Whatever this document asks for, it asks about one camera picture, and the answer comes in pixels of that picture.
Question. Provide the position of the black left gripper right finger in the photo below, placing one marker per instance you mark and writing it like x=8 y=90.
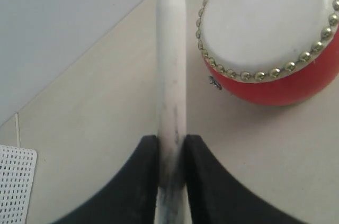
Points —
x=215 y=196

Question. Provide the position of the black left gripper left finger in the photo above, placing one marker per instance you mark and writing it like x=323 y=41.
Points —
x=130 y=197

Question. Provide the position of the wooden drumstick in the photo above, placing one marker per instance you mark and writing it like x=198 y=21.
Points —
x=171 y=107

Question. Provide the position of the small red drum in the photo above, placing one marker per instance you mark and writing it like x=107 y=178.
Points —
x=270 y=52

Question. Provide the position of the white perforated basket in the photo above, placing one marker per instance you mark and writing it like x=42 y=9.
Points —
x=17 y=174

